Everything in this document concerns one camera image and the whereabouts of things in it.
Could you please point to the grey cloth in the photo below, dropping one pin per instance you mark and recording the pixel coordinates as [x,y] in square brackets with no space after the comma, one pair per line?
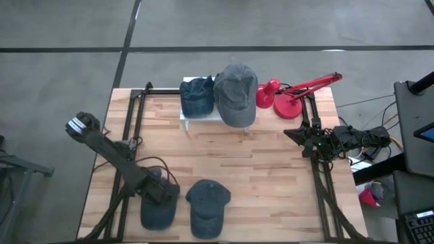
[378,191]

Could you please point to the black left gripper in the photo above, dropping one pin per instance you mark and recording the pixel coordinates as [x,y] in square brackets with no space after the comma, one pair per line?
[154,189]

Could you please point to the white paper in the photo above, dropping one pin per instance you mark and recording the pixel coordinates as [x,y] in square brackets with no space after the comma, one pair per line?
[359,165]

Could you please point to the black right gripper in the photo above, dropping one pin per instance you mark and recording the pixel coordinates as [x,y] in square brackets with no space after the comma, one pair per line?
[315,142]

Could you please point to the red desk lamp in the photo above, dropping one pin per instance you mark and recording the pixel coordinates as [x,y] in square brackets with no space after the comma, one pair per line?
[288,108]

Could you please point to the dark grey desk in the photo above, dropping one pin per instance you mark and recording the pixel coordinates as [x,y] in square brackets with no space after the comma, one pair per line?
[413,193]

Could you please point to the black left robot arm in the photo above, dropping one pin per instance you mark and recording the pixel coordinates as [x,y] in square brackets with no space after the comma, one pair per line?
[101,145]

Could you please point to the red cloth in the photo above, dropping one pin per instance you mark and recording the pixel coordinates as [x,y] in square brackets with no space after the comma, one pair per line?
[368,198]

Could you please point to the small white shelf table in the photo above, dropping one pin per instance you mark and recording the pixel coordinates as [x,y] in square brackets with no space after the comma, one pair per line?
[200,118]

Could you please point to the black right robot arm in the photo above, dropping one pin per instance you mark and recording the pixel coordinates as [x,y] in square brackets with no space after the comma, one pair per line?
[356,137]

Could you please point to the tablet with blue screen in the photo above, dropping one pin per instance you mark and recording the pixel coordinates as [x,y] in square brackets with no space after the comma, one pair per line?
[428,133]

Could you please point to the black pole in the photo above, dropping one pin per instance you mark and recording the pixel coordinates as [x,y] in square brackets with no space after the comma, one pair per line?
[422,84]

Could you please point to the grey metal stand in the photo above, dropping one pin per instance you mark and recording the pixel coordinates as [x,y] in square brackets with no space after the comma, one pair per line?
[30,166]

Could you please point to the black desk bar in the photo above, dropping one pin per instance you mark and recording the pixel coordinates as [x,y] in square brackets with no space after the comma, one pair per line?
[376,169]

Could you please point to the grey washed baseball cap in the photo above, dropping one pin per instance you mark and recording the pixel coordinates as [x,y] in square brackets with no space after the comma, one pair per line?
[235,98]

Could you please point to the black aluminium side frame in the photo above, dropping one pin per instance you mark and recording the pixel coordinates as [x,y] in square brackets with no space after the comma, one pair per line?
[319,189]
[140,115]

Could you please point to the black frame back rail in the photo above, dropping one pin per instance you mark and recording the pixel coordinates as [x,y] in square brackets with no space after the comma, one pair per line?
[164,91]

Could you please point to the grey desk top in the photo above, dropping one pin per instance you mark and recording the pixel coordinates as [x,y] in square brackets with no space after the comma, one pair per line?
[413,112]

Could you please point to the black keyboard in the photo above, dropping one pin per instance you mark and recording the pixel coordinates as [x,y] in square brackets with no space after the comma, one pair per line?
[422,230]

